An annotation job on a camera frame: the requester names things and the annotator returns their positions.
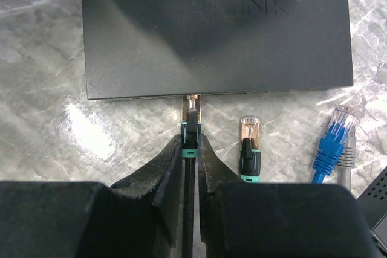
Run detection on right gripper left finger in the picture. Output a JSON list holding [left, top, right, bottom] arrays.
[[1, 135, 182, 257]]

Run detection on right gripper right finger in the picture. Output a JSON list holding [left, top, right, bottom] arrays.
[[198, 135, 381, 257]]

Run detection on black braided ethernet cable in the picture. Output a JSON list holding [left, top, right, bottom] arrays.
[[180, 94, 203, 258]]

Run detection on blue ethernet cable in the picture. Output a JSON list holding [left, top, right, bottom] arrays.
[[311, 105, 356, 184]]

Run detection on black network switch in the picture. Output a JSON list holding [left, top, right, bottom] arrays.
[[82, 0, 353, 100], [357, 168, 387, 253]]

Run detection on grey ethernet cable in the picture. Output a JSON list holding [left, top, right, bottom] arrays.
[[337, 126, 357, 192]]

